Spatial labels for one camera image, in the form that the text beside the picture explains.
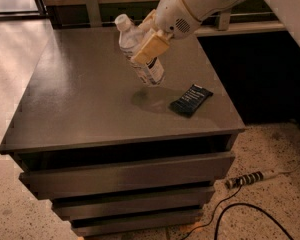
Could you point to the black snack packet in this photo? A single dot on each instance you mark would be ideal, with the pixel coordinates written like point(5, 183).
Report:
point(190, 101)

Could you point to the clear plastic water bottle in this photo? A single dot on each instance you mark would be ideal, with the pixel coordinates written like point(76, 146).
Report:
point(151, 72)

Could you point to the bottom grey drawer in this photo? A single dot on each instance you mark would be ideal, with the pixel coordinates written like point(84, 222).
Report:
point(132, 222)

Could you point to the left metal shelf bracket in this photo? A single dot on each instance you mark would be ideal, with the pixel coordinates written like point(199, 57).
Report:
point(93, 11)

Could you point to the top grey drawer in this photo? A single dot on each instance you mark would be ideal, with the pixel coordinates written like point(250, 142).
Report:
point(110, 178)

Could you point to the right metal shelf bracket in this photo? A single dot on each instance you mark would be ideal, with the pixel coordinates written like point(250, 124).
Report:
point(223, 20)

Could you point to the white power strip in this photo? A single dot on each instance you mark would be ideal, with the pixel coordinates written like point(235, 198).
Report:
point(251, 178)

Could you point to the middle grey drawer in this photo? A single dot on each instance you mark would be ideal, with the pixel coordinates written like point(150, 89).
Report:
point(136, 203)

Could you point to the dark grey drawer cabinet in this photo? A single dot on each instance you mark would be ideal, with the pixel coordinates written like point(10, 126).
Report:
point(84, 106)

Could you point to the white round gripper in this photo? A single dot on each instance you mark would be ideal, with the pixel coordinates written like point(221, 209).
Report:
point(171, 17)

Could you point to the grey drawer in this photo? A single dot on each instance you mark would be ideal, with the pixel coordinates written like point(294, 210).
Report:
point(110, 178)
point(132, 222)
point(136, 203)

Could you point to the metal shelf bracket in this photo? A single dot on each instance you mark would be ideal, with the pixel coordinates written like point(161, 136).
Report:
point(223, 20)
point(93, 11)

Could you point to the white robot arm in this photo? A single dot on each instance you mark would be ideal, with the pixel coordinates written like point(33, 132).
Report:
point(287, 12)

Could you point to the wooden shelf board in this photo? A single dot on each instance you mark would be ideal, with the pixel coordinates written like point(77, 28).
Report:
point(241, 28)

